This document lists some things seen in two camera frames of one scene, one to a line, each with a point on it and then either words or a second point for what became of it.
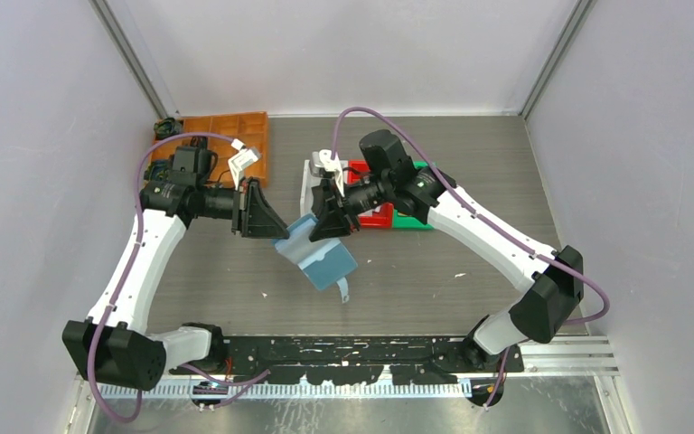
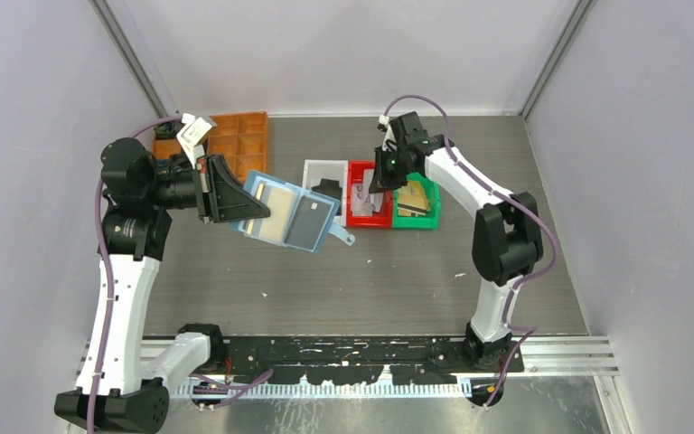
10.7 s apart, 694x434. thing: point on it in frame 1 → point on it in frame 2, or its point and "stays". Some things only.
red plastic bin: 382,217 stays
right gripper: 332,218 → 379,182
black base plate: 360,359 stays
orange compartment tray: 248,131 stays
